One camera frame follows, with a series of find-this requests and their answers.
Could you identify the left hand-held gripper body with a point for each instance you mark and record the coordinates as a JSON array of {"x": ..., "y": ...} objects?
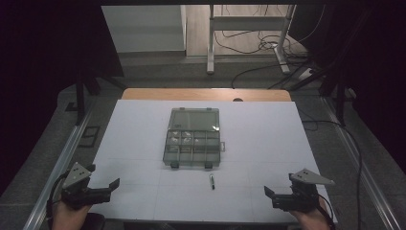
[{"x": 79, "y": 191}]

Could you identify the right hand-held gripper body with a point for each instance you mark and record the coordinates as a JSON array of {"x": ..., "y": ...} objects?
[{"x": 298, "y": 195}]

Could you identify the person's left hand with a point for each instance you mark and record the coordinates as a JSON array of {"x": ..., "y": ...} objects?
[{"x": 68, "y": 217}]

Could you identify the person's right hand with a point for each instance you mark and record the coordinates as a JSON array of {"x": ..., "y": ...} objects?
[{"x": 311, "y": 220}]

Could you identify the white table mat sheet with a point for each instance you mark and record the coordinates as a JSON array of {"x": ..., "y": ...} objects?
[{"x": 255, "y": 143}]

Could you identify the black marker pen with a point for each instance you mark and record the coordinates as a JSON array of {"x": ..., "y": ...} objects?
[{"x": 212, "y": 181}]

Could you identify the small white parts in box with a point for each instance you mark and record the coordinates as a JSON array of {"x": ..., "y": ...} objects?
[{"x": 180, "y": 140}]

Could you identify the clear grey compartment organizer box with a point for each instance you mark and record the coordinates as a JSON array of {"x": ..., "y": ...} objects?
[{"x": 193, "y": 137}]

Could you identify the black metal stand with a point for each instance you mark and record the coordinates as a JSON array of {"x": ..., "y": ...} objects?
[
  {"x": 338, "y": 89},
  {"x": 83, "y": 92}
]

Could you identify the wooden table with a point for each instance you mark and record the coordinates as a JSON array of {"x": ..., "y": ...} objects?
[{"x": 191, "y": 94}]

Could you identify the white power strip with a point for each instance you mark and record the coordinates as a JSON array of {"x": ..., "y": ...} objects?
[{"x": 305, "y": 74}]

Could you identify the white panel board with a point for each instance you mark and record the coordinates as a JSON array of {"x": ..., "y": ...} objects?
[{"x": 143, "y": 28}]

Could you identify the aluminium rail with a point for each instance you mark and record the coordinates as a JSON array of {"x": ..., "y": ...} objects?
[
  {"x": 56, "y": 174},
  {"x": 357, "y": 159}
]

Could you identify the black rectangular floor frame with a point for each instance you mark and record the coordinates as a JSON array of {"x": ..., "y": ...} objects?
[{"x": 89, "y": 136}]

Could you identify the white metal desk frame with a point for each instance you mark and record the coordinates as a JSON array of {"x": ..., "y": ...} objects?
[{"x": 245, "y": 24}]

